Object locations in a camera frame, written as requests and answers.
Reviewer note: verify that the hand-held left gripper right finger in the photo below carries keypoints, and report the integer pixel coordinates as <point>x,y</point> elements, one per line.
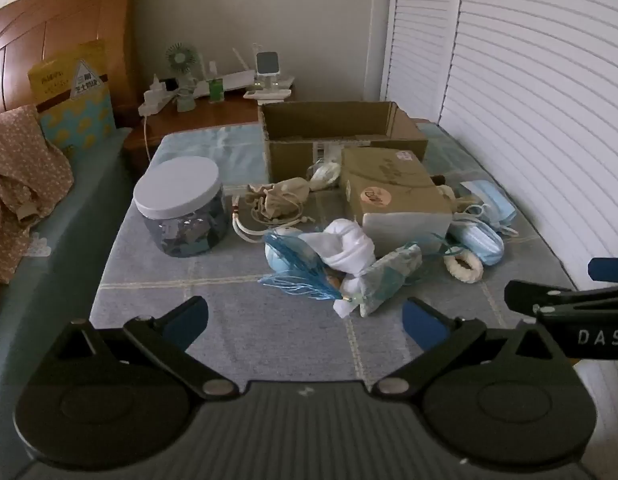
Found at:
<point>424,327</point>

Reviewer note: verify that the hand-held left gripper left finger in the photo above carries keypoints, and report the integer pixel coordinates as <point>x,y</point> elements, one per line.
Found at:
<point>186,322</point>

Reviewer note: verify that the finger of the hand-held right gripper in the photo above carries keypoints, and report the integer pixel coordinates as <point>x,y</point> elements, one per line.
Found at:
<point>611,269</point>
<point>539,296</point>

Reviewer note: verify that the clear plastic packet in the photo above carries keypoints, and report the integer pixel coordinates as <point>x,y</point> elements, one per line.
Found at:
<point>389,270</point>

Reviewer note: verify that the blue face mask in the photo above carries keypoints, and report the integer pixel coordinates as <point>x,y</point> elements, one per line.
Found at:
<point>481,242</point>

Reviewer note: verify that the teal ribbon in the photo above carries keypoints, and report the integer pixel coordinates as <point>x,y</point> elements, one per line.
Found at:
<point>446,250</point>

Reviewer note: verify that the blue face masks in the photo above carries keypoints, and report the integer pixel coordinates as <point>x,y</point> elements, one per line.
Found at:
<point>494,200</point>

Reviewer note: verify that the white cloth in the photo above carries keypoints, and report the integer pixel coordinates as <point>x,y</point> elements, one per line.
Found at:
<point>344,245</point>

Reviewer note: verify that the blue mesh net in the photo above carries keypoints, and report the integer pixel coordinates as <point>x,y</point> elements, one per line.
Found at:
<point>289,255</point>

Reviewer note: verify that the light blue round case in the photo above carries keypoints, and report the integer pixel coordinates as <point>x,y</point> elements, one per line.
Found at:
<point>289,232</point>

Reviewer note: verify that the cardboard box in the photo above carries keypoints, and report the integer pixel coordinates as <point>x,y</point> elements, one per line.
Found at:
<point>289,160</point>

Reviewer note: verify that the beige knotted cloth strip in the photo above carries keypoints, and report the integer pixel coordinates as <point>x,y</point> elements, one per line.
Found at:
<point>446,192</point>

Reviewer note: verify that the teal bed sheet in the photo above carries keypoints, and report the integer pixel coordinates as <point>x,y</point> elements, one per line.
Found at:
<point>64,260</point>

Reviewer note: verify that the plastic jar with white lid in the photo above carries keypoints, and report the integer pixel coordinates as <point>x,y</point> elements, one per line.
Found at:
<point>176,185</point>

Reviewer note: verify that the dark hair scrunchie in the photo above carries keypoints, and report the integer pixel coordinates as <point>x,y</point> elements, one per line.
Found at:
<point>437,178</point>

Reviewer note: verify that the kraft tissue box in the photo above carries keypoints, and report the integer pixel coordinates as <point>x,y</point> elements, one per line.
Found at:
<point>389,180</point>

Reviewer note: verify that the white louvered door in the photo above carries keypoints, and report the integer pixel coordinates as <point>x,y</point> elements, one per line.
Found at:
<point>549,110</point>
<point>419,35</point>

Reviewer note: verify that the cream item in clear bag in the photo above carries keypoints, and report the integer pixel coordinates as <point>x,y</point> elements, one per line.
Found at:
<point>323,175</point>

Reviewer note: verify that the wooden bedside table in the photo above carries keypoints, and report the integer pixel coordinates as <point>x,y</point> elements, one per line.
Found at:
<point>214,110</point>

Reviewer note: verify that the brown dotted cloth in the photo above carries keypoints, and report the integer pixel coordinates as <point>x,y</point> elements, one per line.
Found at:
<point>19,175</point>

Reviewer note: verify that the white power strip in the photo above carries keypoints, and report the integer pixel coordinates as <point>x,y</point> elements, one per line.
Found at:
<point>156,97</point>

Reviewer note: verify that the green bottle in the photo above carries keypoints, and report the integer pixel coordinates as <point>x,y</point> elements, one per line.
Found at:
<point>216,91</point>

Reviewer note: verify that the yellow snack bag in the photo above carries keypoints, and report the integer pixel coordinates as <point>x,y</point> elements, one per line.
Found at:
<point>74,110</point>

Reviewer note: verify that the white remote control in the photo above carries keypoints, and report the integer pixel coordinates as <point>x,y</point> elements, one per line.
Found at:
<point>266,94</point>

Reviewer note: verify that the white router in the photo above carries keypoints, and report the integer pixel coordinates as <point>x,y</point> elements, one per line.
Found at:
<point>234,81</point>

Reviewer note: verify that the white flat device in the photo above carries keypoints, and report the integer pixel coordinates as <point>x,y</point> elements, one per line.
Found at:
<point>284,81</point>

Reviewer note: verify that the small green desk fan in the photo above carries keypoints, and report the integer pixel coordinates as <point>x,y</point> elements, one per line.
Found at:
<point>181,57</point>

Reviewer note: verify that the phone on white stand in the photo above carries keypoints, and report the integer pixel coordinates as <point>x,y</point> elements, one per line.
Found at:
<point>266,62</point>

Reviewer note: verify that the wooden bed headboard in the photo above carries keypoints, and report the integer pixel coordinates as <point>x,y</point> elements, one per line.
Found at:
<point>64,15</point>

